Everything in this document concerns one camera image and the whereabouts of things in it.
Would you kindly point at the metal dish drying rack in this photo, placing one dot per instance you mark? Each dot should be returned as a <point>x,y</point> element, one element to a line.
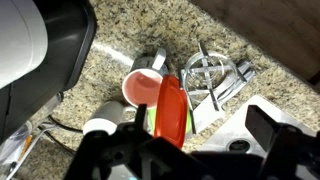
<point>205,109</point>

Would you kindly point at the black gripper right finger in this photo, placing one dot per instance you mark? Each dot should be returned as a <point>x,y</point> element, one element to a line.
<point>286,146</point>

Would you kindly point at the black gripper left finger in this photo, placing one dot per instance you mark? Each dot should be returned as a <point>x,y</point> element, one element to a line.
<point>100,153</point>

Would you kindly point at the wooden upper cabinet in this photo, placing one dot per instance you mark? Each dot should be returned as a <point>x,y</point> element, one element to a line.
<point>288,30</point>

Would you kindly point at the white ceramic mug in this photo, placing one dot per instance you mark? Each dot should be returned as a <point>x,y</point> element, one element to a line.
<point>107,117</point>

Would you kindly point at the green plastic container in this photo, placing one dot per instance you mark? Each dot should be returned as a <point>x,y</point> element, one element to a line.
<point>152,117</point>

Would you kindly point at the stainless steel sink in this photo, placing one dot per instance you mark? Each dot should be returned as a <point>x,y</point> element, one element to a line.
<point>234,154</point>

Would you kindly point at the pink interior mug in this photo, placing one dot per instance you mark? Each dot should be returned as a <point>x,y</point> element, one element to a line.
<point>142,84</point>

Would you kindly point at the clear glass bowl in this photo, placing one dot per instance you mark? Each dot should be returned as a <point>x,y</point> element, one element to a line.
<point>214,73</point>

